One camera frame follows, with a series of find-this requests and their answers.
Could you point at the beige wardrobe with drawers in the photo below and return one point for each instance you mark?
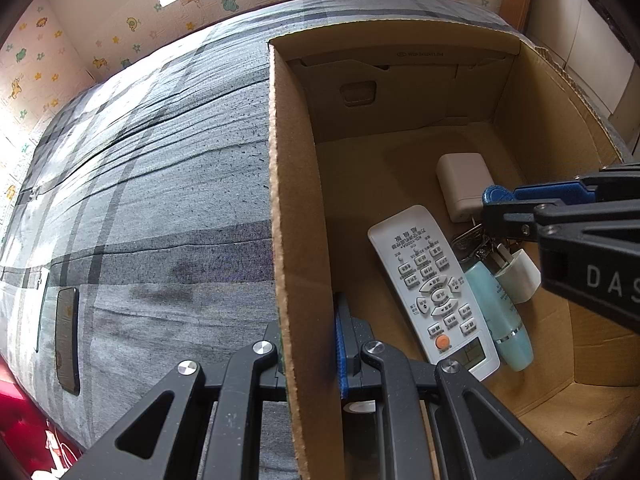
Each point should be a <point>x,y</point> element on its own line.
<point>582,43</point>

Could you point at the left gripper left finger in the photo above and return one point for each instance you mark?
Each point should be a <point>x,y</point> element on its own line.
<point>275,375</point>

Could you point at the white air conditioner remote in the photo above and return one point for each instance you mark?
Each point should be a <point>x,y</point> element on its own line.
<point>432,288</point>

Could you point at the blue key fob tag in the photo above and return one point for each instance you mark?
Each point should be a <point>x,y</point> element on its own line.
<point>497,194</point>

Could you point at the small white charger plug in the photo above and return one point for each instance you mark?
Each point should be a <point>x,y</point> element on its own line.
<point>517,274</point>

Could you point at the metal keychain with carabiner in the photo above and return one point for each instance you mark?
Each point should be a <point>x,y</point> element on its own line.
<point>476,245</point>

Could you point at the teal cylindrical bottle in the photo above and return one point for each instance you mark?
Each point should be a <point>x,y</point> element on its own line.
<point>504,323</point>

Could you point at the black smartphone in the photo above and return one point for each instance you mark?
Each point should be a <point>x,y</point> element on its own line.
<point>66,340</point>

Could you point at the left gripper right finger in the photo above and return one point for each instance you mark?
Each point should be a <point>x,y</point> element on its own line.
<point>355,376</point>

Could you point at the large white charger plug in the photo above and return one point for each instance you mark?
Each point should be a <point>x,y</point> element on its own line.
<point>463,179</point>

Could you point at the brown cardboard box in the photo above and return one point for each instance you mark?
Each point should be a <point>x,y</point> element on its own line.
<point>360,114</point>

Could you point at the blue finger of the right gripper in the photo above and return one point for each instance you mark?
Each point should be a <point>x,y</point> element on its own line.
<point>609,184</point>
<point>514,219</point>

